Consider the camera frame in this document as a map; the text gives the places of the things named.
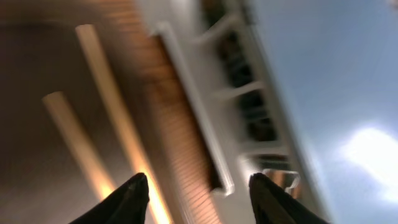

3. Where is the dark brown tray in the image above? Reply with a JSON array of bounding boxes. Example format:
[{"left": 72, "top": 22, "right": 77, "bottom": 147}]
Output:
[{"left": 1, "top": 21, "right": 136, "bottom": 223}]

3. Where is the wooden chopstick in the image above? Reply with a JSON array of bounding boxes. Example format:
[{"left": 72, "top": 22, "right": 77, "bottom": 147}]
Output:
[
  {"left": 42, "top": 91, "right": 116, "bottom": 200},
  {"left": 75, "top": 24, "right": 174, "bottom": 224}
]

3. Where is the large blue plate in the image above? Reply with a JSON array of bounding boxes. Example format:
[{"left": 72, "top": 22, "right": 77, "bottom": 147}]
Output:
[{"left": 252, "top": 0, "right": 397, "bottom": 223}]

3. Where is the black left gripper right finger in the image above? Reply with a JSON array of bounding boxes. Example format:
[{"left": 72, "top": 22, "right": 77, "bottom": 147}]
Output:
[{"left": 249, "top": 173, "right": 327, "bottom": 224}]

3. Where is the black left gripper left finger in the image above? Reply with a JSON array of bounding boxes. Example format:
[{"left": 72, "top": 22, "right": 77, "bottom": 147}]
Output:
[{"left": 70, "top": 173, "right": 149, "bottom": 224}]

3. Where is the grey dishwasher rack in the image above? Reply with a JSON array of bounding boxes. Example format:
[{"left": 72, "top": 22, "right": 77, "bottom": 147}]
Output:
[{"left": 139, "top": 0, "right": 324, "bottom": 223}]

